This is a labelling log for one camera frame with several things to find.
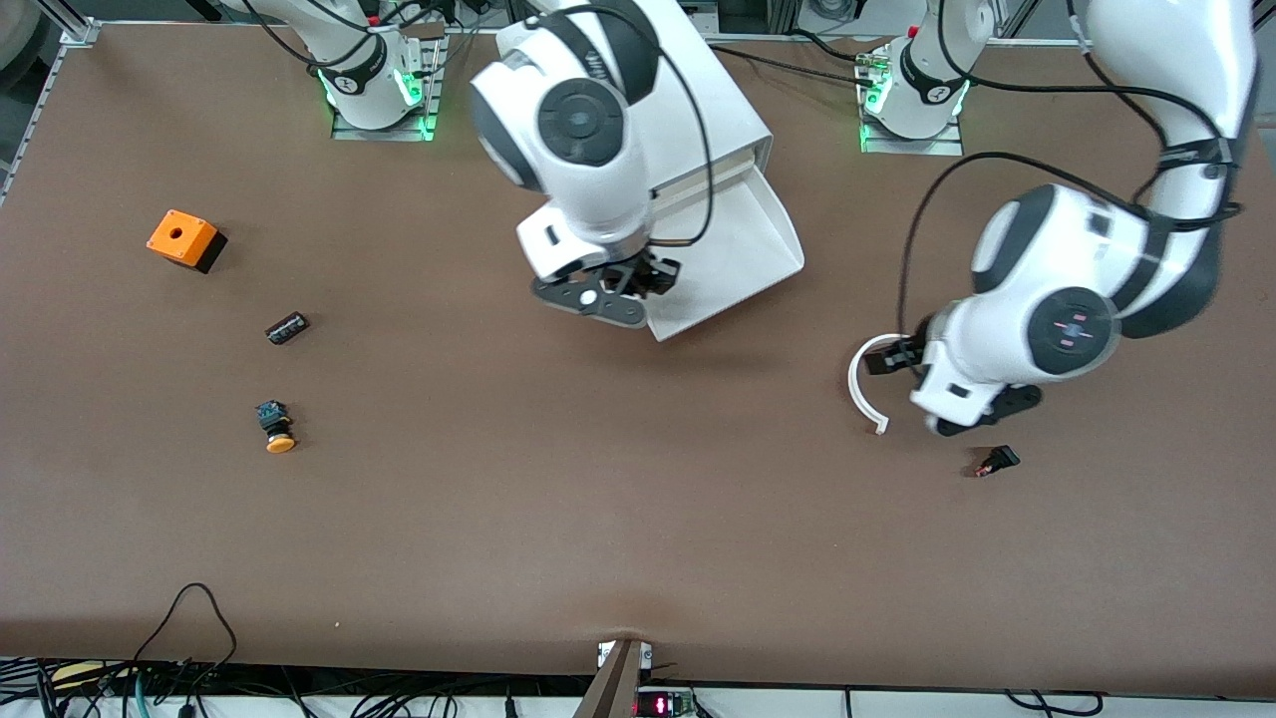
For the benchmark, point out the aluminium frame profile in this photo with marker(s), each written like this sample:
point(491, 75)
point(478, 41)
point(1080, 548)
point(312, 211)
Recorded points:
point(45, 110)

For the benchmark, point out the yellow push button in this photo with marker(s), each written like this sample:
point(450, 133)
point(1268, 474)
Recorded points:
point(279, 442)

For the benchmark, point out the brown wooden post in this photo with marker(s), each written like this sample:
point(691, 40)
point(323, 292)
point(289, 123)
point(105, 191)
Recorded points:
point(613, 688)

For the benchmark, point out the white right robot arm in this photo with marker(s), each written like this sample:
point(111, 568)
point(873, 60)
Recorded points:
point(588, 170)

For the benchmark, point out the orange button enclosure box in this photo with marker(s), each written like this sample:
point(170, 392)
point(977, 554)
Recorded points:
point(189, 245)

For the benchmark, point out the white curved plastic arc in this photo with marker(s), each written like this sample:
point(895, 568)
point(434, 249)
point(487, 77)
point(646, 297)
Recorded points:
point(853, 384)

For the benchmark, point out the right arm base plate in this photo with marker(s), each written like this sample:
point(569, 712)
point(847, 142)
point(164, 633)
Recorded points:
point(437, 80)

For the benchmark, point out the small black switch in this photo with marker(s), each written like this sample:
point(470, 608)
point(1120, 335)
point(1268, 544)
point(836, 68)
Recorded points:
point(1002, 459)

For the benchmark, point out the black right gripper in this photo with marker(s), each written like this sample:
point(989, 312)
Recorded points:
point(648, 273)

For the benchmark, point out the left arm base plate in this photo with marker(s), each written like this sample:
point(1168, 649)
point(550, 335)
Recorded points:
point(912, 146)

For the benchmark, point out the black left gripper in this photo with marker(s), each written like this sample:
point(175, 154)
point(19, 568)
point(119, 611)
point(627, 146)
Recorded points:
point(905, 354)

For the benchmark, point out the device with red display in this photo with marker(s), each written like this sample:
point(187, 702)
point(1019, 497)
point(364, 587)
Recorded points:
point(663, 706)

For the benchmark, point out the white metal bracket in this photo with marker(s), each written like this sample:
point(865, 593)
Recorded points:
point(602, 653)

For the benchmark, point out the small black cylinder component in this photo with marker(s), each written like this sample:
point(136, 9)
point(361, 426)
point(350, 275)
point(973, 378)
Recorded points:
point(287, 328)

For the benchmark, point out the beige fronted cabinet drawer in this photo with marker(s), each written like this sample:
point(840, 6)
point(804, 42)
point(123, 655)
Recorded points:
point(718, 172)

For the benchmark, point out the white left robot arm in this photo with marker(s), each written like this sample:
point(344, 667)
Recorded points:
point(1057, 269)

